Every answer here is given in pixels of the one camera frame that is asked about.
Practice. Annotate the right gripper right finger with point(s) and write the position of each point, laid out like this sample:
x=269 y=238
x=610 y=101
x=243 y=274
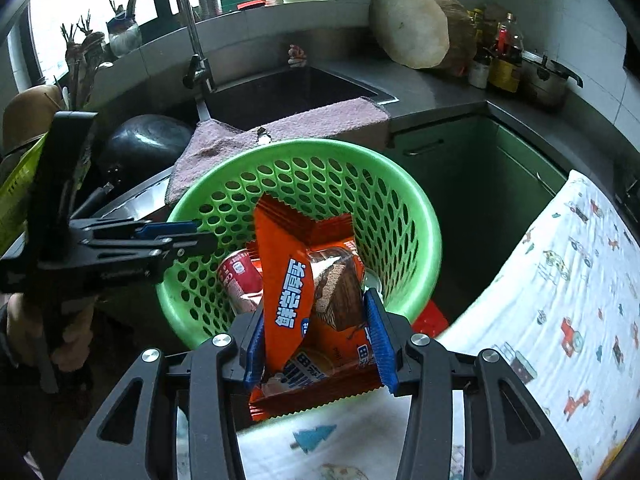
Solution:
x=382 y=348

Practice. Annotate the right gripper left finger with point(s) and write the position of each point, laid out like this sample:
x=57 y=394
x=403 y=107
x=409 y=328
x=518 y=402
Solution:
x=255 y=351

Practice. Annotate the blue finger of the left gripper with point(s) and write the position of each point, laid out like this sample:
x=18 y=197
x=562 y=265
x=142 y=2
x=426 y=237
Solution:
x=120 y=262
x=165 y=229

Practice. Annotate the orange snack wrapper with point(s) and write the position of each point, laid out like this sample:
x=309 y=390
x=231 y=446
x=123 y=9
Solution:
x=316 y=346

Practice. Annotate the red aluminium drink can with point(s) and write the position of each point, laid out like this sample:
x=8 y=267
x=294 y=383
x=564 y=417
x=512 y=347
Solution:
x=242 y=281

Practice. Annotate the black kitchen sink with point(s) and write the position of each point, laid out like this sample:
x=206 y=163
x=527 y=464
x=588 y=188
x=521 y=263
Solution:
x=254 y=101

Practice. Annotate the person's left hand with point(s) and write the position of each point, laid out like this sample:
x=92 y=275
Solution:
x=24 y=327

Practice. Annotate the black wok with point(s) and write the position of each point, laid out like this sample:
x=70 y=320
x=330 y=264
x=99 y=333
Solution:
x=138 y=149

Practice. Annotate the pink dish towel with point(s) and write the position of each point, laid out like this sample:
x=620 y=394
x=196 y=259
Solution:
x=359 y=121

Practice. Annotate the chrome sink faucet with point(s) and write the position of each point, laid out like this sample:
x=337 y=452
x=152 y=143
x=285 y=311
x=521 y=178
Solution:
x=176 y=64

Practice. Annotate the white patterned tablecloth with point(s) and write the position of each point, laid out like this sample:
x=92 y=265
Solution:
x=563 y=311

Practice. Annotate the green cabinet door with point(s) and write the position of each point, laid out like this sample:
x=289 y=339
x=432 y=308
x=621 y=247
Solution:
x=487 y=185

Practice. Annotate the glass jar on windowsill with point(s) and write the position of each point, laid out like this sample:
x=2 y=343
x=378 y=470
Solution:
x=124 y=34

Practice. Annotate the small red white figurine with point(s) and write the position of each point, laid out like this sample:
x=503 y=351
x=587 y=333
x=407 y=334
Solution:
x=297 y=57

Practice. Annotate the dark sauce bottle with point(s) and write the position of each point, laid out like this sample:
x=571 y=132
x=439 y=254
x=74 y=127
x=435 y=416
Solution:
x=480 y=65

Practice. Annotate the red cap oil bottle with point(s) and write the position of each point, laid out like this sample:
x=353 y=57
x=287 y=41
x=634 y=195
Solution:
x=506 y=64

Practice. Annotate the round wooden chopping block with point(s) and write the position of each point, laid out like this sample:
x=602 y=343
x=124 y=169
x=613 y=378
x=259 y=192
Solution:
x=424 y=34

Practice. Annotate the steel pot with black handle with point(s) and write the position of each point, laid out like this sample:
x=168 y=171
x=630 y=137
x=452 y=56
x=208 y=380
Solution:
x=544 y=81

